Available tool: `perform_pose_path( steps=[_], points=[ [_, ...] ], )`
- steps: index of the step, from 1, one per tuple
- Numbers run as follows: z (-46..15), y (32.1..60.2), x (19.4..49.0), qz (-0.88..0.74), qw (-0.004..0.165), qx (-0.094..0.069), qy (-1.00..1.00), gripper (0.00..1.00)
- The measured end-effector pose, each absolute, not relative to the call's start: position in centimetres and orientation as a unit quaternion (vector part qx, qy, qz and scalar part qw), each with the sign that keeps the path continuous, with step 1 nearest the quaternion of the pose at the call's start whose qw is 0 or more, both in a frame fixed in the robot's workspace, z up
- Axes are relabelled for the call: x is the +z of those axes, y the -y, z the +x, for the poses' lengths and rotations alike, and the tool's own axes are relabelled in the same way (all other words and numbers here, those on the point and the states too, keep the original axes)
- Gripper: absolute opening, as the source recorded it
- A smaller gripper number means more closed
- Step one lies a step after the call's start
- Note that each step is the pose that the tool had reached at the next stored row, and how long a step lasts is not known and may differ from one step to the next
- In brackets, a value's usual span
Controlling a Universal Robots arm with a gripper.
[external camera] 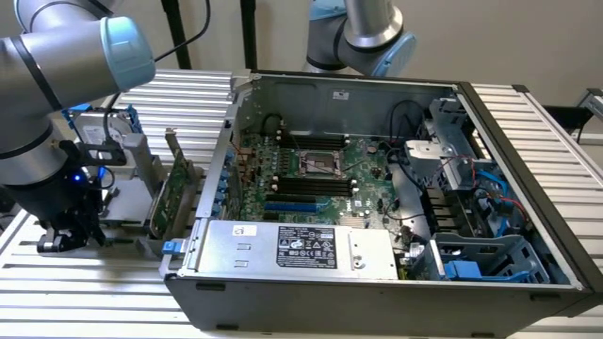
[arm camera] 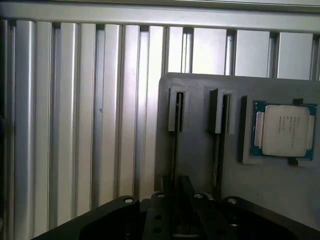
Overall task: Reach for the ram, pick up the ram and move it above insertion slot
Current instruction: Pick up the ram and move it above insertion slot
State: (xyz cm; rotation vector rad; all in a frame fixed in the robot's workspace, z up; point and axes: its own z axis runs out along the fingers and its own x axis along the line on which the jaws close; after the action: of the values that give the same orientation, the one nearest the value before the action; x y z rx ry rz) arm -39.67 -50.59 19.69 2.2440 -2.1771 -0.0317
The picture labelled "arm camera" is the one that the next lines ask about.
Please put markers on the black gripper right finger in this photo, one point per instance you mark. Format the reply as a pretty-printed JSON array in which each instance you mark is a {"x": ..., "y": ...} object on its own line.
[{"x": 250, "y": 220}]

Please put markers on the thin dark RAM stick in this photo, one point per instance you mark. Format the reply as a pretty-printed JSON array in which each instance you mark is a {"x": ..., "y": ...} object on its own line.
[
  {"x": 177, "y": 140},
  {"x": 220, "y": 155}
]

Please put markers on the grey plastic parts rack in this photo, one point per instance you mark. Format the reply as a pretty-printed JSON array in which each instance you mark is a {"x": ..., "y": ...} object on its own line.
[{"x": 200, "y": 155}]

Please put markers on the CPU with silver heat spreader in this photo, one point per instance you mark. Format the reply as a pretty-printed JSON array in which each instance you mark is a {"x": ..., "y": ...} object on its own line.
[{"x": 285, "y": 130}]

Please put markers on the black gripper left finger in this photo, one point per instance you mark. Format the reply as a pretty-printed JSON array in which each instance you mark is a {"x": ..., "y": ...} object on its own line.
[{"x": 112, "y": 220}]

